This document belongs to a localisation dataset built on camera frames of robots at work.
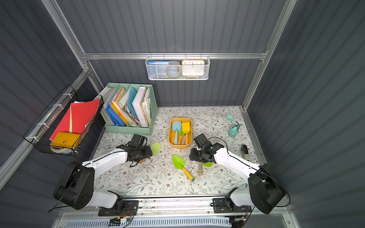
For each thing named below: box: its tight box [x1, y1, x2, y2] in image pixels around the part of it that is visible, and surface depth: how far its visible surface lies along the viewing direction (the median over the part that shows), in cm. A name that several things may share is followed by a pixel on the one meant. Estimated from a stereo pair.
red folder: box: [49, 97, 100, 142], surface depth 76 cm
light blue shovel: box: [171, 120, 182, 145], surface depth 106 cm
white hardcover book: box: [132, 86, 149, 128], surface depth 95 cm
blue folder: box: [105, 104, 127, 127], surface depth 96 cm
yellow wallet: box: [49, 131, 81, 149], surface depth 65 cm
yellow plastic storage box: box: [168, 116, 193, 149], surface depth 104 cm
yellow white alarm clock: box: [181, 59, 206, 78], surface depth 90 cm
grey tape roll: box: [166, 60, 182, 79], surface depth 90 cm
